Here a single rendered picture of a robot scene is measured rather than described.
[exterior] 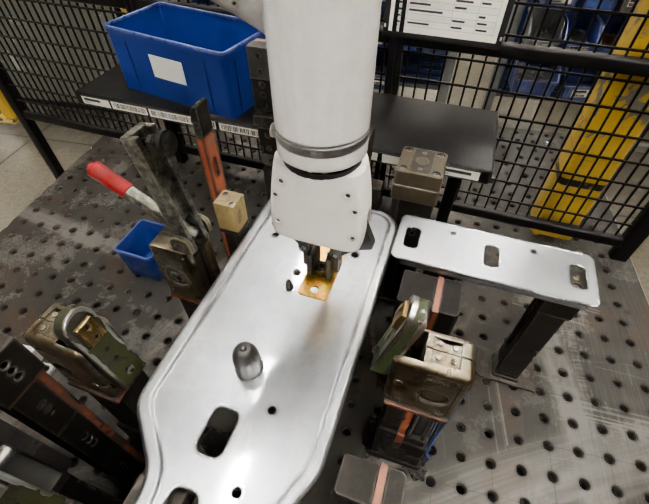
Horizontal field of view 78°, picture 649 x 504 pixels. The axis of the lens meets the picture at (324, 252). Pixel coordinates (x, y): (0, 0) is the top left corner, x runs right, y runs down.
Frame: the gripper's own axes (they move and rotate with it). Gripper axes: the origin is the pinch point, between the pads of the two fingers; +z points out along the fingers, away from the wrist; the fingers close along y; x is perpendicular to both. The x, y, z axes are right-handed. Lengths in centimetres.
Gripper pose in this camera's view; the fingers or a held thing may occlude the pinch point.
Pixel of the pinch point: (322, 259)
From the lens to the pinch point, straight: 48.8
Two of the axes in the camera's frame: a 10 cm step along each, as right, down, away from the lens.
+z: 0.0, 6.7, 7.4
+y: 9.5, 2.4, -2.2
